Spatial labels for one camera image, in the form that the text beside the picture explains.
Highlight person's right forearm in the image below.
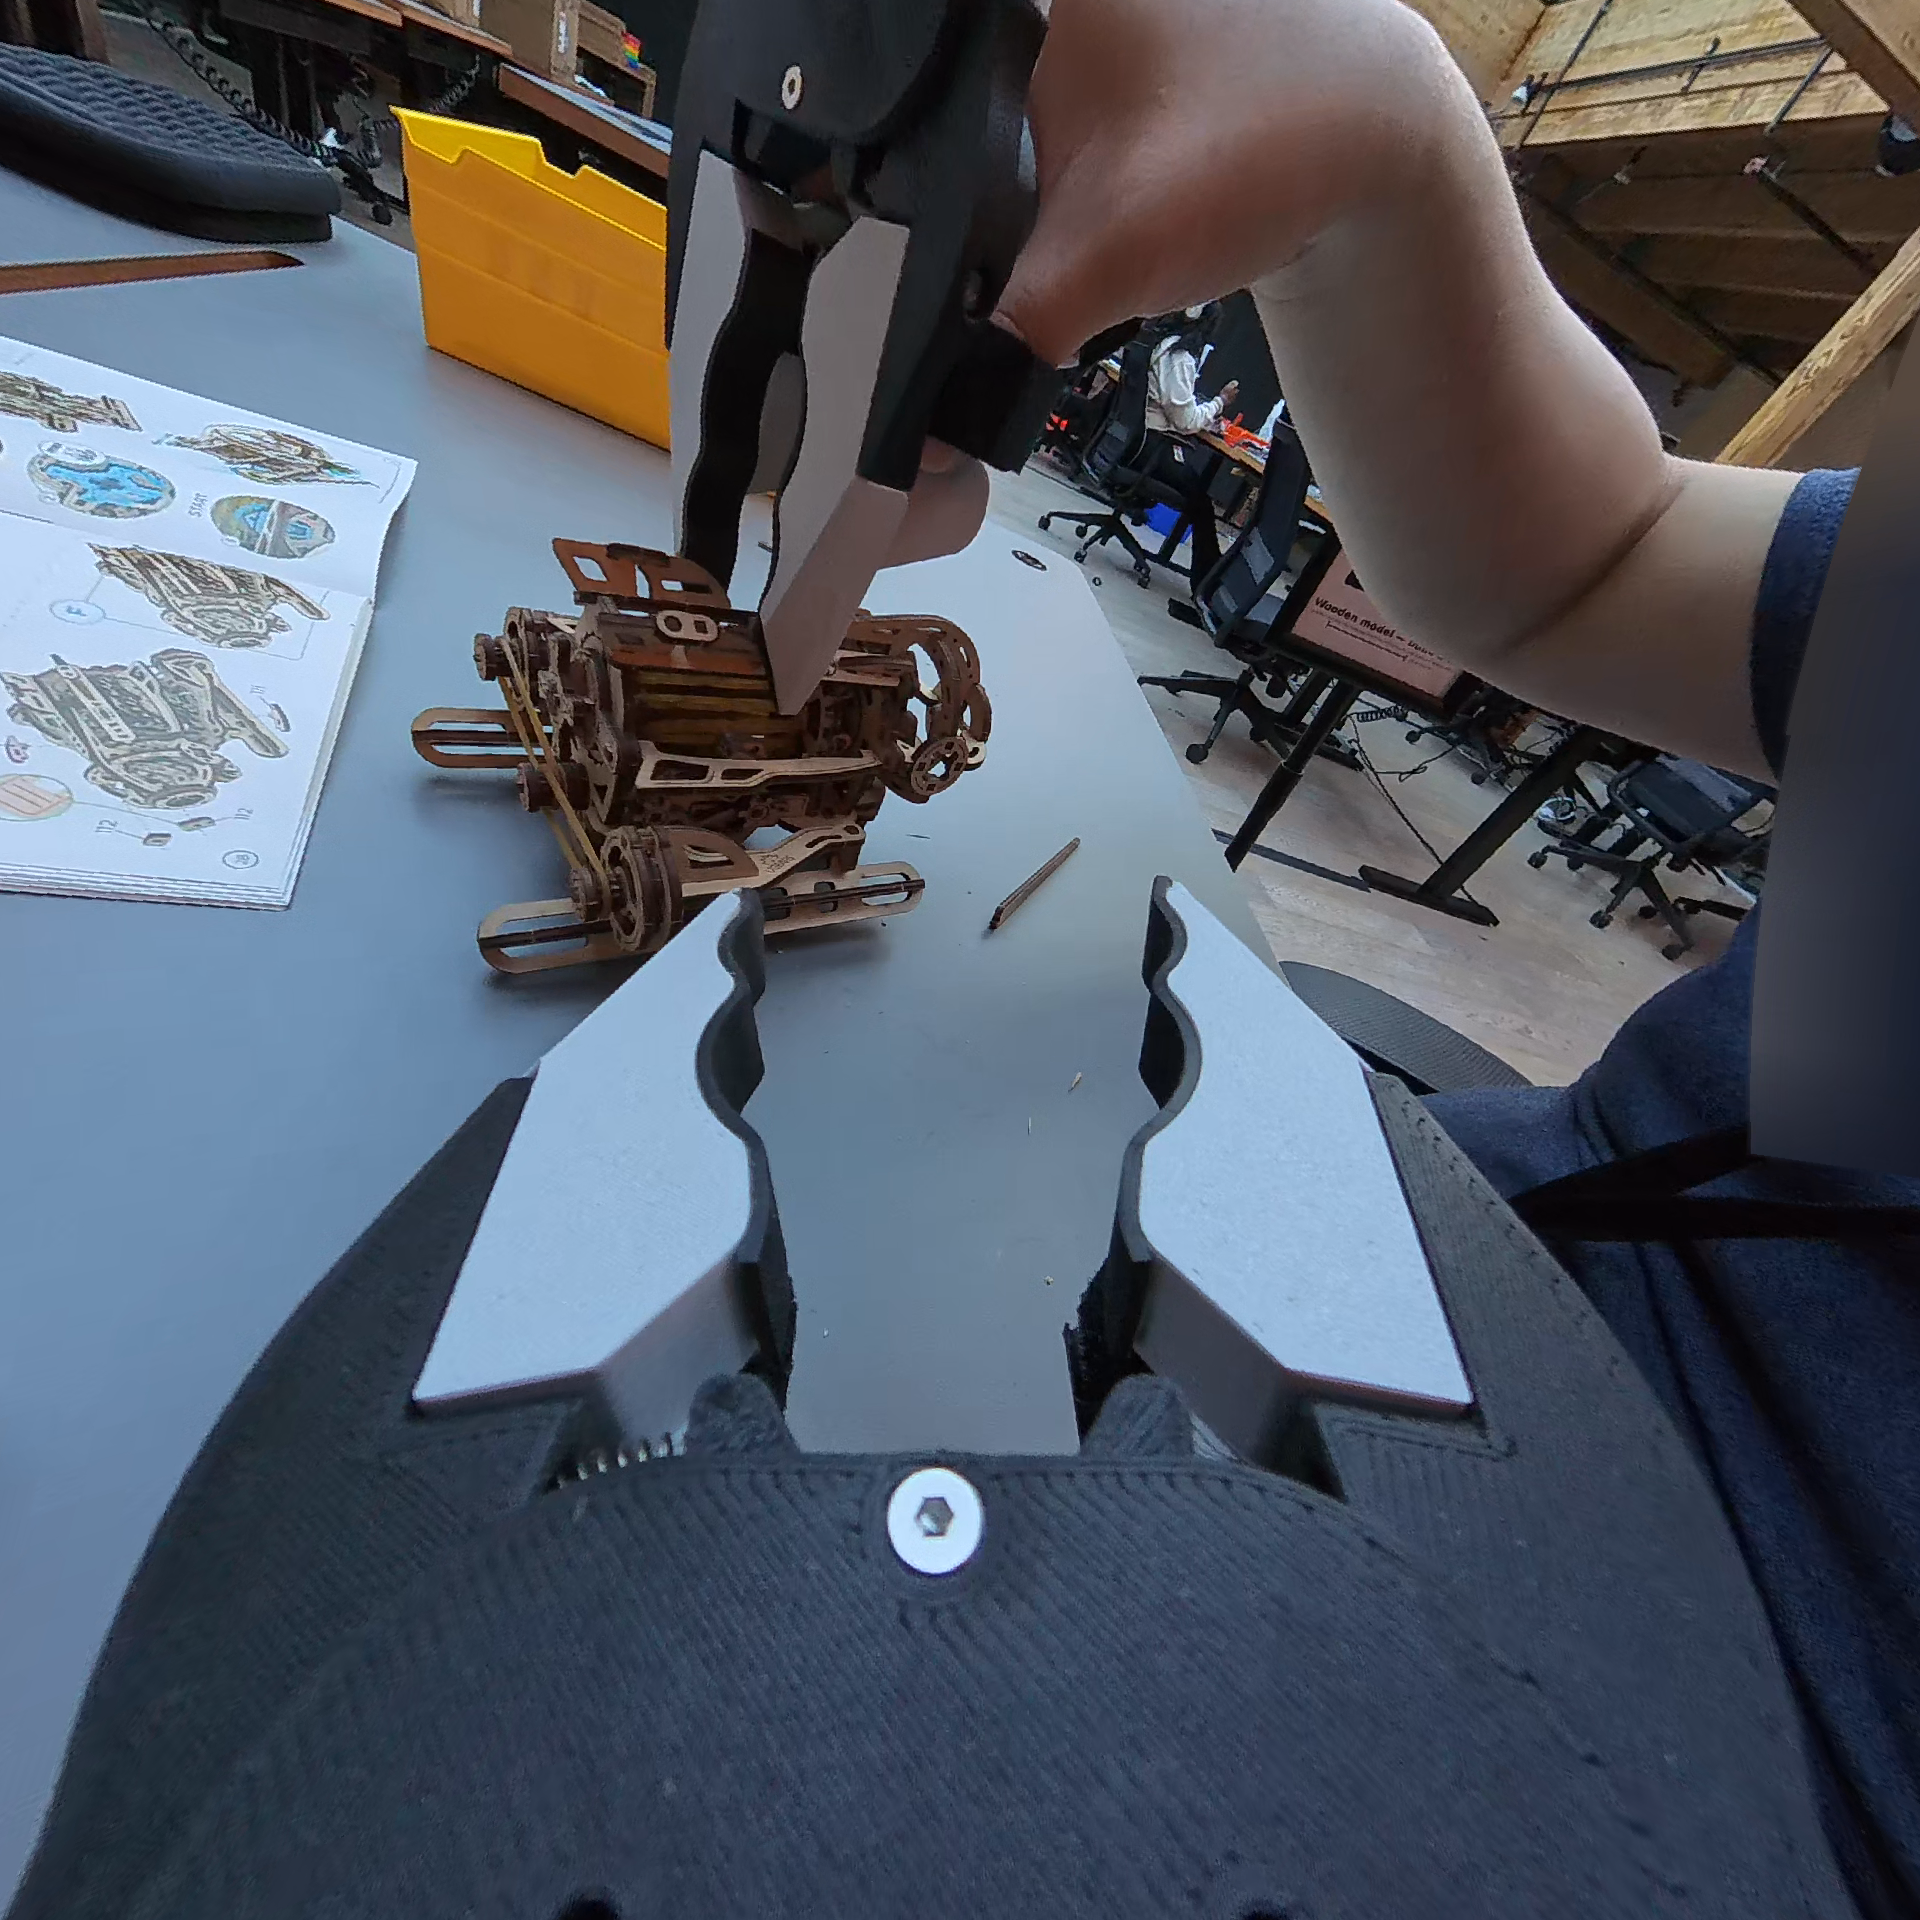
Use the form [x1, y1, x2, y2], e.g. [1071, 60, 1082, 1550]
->
[1246, 91, 1811, 785]

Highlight pink sign with black pattern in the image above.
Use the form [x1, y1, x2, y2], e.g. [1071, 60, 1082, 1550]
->
[1290, 545, 1481, 700]

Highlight black mesh office chair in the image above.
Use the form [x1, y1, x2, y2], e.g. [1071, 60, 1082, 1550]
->
[1284, 961, 1532, 1092]

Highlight black desk foot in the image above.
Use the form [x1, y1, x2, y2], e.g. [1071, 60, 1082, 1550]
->
[1357, 855, 1502, 931]

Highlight illustrated instruction booklet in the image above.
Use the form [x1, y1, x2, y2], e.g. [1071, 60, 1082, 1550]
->
[0, 333, 419, 914]

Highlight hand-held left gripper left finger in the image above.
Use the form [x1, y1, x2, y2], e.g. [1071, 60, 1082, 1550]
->
[411, 889, 795, 1451]

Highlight black mesh chair headrest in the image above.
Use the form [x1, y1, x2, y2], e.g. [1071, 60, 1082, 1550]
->
[0, 40, 347, 244]

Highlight black background office chair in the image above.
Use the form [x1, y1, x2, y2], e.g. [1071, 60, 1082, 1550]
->
[1140, 402, 1357, 770]
[1529, 754, 1775, 962]
[1037, 381, 1203, 592]

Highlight stacked yellow plastic bins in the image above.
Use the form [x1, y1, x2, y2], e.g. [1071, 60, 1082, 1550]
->
[396, 102, 677, 451]

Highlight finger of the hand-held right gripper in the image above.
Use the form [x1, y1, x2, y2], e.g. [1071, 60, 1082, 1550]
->
[662, 158, 815, 592]
[758, 223, 917, 720]

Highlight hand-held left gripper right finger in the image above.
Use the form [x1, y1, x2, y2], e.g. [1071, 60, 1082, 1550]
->
[1066, 877, 1473, 1466]

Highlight black desk leg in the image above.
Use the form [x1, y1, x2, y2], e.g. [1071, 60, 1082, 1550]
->
[1221, 674, 1360, 873]

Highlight person's right hand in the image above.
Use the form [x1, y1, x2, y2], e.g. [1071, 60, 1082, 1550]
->
[988, 0, 1502, 366]

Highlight thin wooden stick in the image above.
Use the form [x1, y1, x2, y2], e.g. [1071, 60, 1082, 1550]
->
[985, 834, 1082, 935]

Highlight wooden submarine model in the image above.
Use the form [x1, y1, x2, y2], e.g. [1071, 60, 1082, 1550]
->
[411, 535, 996, 980]

